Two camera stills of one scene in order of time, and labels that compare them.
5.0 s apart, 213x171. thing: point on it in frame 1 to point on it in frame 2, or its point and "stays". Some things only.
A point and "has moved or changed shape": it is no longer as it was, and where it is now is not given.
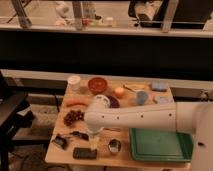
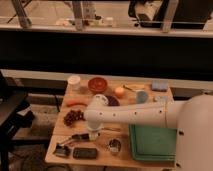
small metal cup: x=114 y=146 stays
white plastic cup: x=74 y=82 stays
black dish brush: x=61 y=141 has moved or changed shape
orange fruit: x=119 y=91 stays
